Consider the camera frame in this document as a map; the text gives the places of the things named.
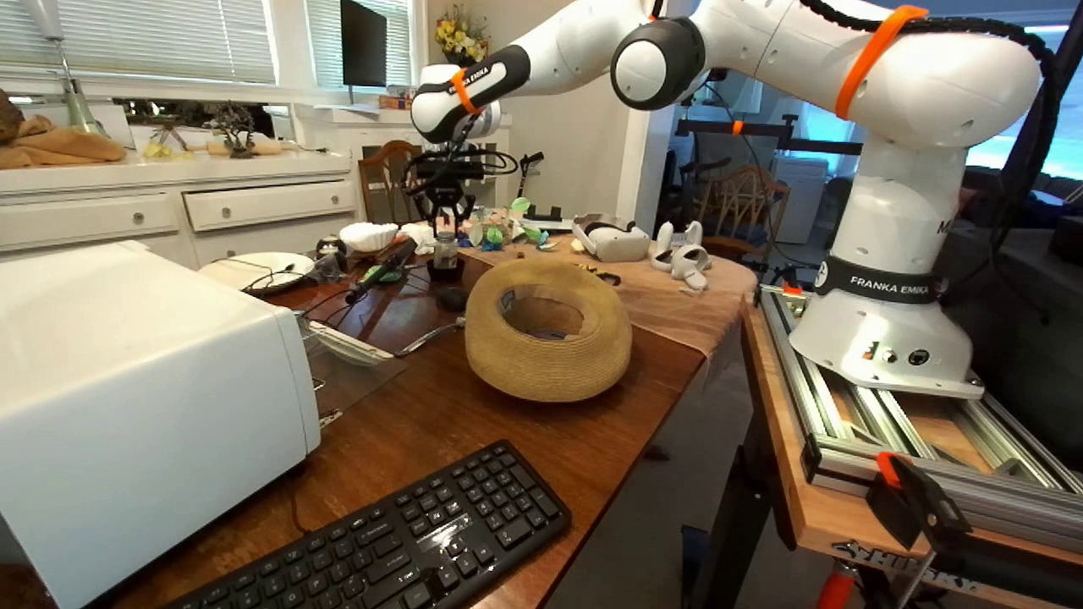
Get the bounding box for dark metal figurine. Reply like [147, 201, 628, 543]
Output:
[214, 106, 264, 161]
[147, 111, 198, 161]

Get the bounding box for brown wicker chair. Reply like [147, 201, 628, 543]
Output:
[689, 161, 794, 269]

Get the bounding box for white drawer cabinet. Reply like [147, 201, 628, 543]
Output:
[0, 150, 377, 273]

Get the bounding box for large white plate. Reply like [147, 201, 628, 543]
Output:
[201, 246, 320, 298]

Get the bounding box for white window blinds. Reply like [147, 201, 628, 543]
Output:
[0, 0, 281, 88]

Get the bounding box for black orange clamp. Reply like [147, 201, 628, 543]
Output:
[860, 451, 1083, 609]

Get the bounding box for white crumpled tissue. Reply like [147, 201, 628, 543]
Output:
[337, 220, 400, 256]

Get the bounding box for white toaster oven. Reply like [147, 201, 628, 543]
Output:
[0, 238, 400, 609]

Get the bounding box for small jar white top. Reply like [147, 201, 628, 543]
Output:
[433, 245, 469, 283]

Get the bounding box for yellow flower bouquet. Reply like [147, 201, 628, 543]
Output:
[433, 6, 492, 63]

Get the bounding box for wooden base board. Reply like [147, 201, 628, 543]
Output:
[739, 302, 1083, 568]

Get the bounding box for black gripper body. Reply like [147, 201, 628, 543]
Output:
[422, 167, 478, 220]

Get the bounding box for black monitor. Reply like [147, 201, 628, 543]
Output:
[338, 0, 389, 93]

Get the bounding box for black computer keyboard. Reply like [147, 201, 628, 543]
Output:
[166, 437, 577, 609]

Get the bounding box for aluminium rail frame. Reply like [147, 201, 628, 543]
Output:
[755, 282, 1083, 556]

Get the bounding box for tan cutting board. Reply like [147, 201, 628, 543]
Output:
[0, 125, 132, 173]

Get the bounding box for black braided cable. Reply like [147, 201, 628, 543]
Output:
[798, 0, 1083, 230]

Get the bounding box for black metal stand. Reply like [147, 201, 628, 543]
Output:
[689, 437, 794, 609]

